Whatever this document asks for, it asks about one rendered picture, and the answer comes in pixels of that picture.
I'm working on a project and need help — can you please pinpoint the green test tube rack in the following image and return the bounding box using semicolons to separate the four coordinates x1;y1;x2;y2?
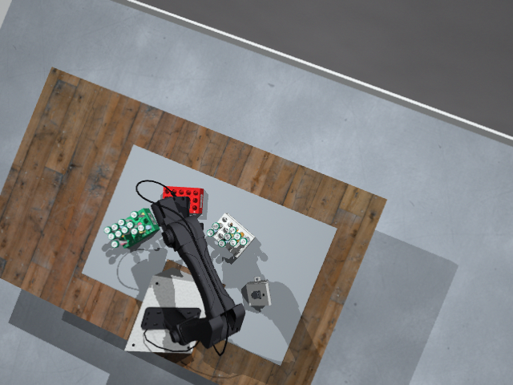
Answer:
119;209;160;249

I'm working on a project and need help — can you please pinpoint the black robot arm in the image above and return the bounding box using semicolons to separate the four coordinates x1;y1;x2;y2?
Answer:
141;196;245;349

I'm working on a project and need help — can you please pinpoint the red test tube rack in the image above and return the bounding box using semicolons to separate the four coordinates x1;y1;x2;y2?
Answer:
163;186;204;213

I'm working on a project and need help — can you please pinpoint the white tube rack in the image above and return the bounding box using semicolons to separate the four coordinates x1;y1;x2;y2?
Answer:
213;213;255;257

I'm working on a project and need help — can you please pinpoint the grey bench mat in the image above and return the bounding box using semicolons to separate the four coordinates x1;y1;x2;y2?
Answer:
82;144;337;366

